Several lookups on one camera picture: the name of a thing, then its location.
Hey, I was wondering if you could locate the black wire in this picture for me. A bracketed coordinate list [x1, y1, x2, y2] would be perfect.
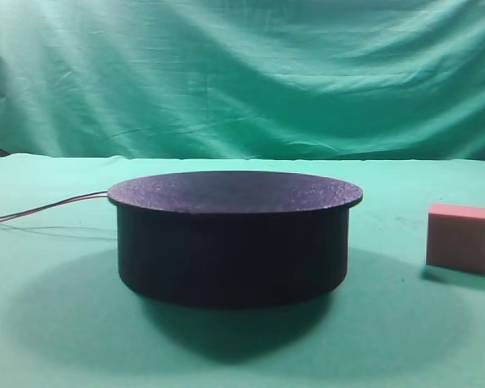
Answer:
[0, 194, 111, 227]

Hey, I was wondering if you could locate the black round turntable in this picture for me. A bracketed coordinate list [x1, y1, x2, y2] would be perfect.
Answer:
[107, 171, 364, 310]

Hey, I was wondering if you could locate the pink cube block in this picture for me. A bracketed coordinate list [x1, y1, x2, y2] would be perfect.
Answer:
[425, 203, 485, 276]

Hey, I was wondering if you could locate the green backdrop cloth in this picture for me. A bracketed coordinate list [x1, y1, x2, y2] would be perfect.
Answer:
[0, 1, 485, 160]

